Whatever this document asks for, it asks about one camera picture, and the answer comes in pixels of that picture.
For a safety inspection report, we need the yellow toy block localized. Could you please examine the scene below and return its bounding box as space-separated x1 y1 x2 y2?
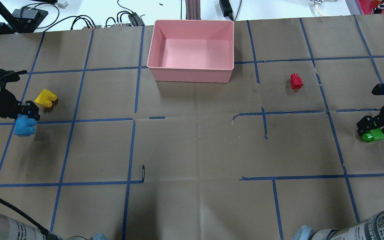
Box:
34 89 58 108

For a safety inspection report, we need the black power adapter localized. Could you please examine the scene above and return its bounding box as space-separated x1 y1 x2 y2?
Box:
218 0 233 18

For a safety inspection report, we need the aluminium frame post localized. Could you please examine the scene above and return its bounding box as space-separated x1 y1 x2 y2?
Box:
185 0 201 20

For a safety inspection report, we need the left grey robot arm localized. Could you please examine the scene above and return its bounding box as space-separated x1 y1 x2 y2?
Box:
0 69 41 121

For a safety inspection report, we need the blue toy block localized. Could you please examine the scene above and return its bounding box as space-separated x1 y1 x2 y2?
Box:
14 114 38 137

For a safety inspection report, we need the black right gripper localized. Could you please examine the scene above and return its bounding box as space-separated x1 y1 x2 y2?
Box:
356 100 384 135

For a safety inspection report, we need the green toy block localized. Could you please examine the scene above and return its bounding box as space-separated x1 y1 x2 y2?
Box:
362 129 384 142

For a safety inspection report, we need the pink plastic box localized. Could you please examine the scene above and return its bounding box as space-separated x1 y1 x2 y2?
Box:
146 20 234 83

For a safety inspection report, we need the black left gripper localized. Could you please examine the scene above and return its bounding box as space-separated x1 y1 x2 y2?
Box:
0 69 41 121

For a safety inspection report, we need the red toy block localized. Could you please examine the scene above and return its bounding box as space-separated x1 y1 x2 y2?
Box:
290 73 304 90

